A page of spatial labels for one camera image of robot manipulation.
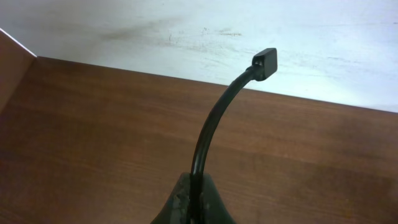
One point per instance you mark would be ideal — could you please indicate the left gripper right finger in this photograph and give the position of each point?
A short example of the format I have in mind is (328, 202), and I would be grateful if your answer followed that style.
(213, 208)

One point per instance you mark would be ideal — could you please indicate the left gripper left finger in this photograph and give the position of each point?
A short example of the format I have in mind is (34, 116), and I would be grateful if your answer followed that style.
(176, 208)

